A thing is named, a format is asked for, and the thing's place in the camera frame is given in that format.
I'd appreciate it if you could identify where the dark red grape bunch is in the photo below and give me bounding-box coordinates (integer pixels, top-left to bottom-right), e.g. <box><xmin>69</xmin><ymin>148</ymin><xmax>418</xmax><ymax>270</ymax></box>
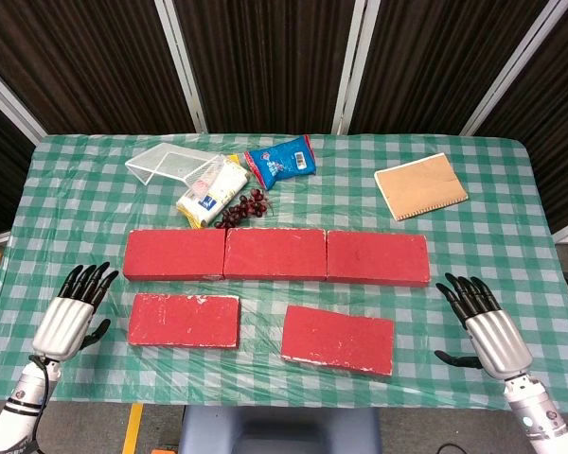
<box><xmin>214</xmin><ymin>187</ymin><xmax>275</xmax><ymax>230</ymax></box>

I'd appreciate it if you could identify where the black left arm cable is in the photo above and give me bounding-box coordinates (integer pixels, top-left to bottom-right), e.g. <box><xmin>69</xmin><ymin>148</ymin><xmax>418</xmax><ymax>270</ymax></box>
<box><xmin>27</xmin><ymin>354</ymin><xmax>52</xmax><ymax>454</ymax></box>

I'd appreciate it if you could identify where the blue snack bag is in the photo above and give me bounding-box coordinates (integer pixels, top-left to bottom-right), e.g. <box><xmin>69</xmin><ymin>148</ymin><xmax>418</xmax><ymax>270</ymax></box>
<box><xmin>243</xmin><ymin>134</ymin><xmax>317</xmax><ymax>191</ymax></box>

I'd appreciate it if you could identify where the white yellow snack bag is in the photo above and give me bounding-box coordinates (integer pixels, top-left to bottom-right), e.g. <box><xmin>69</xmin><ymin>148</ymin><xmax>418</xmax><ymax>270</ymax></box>
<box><xmin>175</xmin><ymin>158</ymin><xmax>251</xmax><ymax>230</ymax></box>

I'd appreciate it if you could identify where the red brick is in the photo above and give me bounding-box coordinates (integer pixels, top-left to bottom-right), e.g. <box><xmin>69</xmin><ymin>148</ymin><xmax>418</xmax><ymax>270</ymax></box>
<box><xmin>326</xmin><ymin>230</ymin><xmax>431</xmax><ymax>287</ymax></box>
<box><xmin>127</xmin><ymin>291</ymin><xmax>241</xmax><ymax>350</ymax></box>
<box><xmin>222</xmin><ymin>227</ymin><xmax>328</xmax><ymax>282</ymax></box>
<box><xmin>279</xmin><ymin>305</ymin><xmax>396</xmax><ymax>377</ymax></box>
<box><xmin>122</xmin><ymin>229</ymin><xmax>227</xmax><ymax>284</ymax></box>

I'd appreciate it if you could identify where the clear plastic box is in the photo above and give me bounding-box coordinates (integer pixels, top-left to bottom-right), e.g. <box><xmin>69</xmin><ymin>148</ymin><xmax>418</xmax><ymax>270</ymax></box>
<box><xmin>124</xmin><ymin>143</ymin><xmax>233</xmax><ymax>188</ymax></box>

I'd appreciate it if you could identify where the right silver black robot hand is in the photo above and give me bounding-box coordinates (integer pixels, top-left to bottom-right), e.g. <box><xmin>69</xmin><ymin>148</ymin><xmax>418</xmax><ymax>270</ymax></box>
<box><xmin>434</xmin><ymin>272</ymin><xmax>534</xmax><ymax>379</ymax></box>

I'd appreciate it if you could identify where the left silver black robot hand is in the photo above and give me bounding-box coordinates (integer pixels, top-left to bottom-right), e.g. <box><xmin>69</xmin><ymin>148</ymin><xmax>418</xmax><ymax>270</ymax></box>
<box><xmin>30</xmin><ymin>261</ymin><xmax>119</xmax><ymax>364</ymax></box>

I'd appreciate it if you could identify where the white partition frame post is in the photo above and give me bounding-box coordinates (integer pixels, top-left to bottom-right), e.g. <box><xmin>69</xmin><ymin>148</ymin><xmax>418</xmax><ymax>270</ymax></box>
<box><xmin>458</xmin><ymin>0</ymin><xmax>568</xmax><ymax>137</ymax></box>
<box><xmin>330</xmin><ymin>0</ymin><xmax>382</xmax><ymax>136</ymax></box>
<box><xmin>153</xmin><ymin>0</ymin><xmax>210</xmax><ymax>134</ymax></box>
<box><xmin>0</xmin><ymin>59</ymin><xmax>47</xmax><ymax>144</ymax></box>

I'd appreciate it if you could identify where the brown spiral notebook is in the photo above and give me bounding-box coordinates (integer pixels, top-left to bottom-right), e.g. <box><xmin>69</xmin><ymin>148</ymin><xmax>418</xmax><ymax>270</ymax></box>
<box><xmin>373</xmin><ymin>151</ymin><xmax>470</xmax><ymax>222</ymax></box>

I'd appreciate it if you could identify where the green white checkered tablecloth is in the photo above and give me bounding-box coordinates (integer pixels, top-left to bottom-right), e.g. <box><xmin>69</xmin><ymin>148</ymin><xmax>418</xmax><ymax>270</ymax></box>
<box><xmin>0</xmin><ymin>133</ymin><xmax>568</xmax><ymax>415</ymax></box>

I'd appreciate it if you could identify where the dark brown partition panel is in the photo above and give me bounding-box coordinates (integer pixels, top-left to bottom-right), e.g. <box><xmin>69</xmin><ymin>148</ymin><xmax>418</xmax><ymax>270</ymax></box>
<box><xmin>348</xmin><ymin>0</ymin><xmax>558</xmax><ymax>136</ymax></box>
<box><xmin>172</xmin><ymin>0</ymin><xmax>361</xmax><ymax>135</ymax></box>
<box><xmin>0</xmin><ymin>89</ymin><xmax>38</xmax><ymax>237</ymax></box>
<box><xmin>0</xmin><ymin>0</ymin><xmax>198</xmax><ymax>137</ymax></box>
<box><xmin>472</xmin><ymin>0</ymin><xmax>568</xmax><ymax>236</ymax></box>

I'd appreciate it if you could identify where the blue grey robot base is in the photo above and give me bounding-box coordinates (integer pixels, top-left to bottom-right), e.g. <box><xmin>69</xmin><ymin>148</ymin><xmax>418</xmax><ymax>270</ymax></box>
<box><xmin>177</xmin><ymin>405</ymin><xmax>382</xmax><ymax>454</ymax></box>

